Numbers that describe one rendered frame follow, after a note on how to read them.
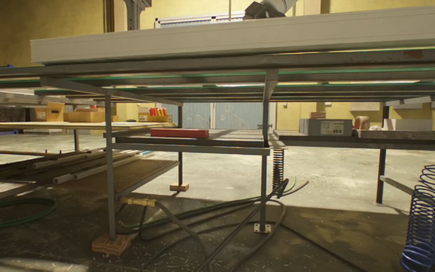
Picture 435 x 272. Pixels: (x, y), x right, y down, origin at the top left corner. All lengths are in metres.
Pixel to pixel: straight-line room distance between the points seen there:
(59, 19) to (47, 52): 10.09
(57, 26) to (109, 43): 10.24
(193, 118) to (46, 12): 7.09
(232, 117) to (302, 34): 6.59
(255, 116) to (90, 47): 6.50
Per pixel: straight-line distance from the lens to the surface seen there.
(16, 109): 2.66
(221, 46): 0.61
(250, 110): 7.08
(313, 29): 0.62
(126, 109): 8.12
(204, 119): 7.31
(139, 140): 1.13
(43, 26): 11.45
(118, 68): 0.74
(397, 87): 1.35
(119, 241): 1.34
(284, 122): 7.17
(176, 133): 1.10
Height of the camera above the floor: 0.69
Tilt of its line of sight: 5 degrees down
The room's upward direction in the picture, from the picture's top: 1 degrees clockwise
